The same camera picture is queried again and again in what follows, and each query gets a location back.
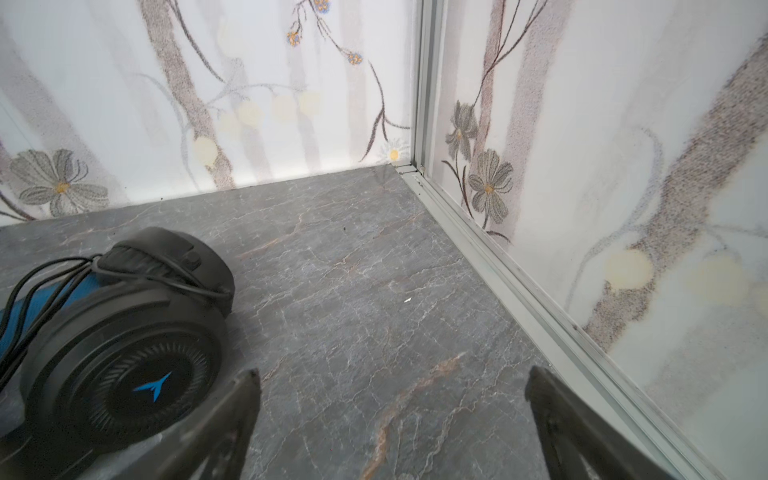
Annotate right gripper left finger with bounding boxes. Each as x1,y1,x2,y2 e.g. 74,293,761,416
117,369,262,479

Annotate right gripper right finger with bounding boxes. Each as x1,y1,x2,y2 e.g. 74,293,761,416
525,366,672,479

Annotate black blue headphones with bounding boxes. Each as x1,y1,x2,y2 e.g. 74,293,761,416
1,227,235,479

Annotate black headphone cable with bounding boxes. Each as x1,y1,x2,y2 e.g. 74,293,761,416
0,254,232,391

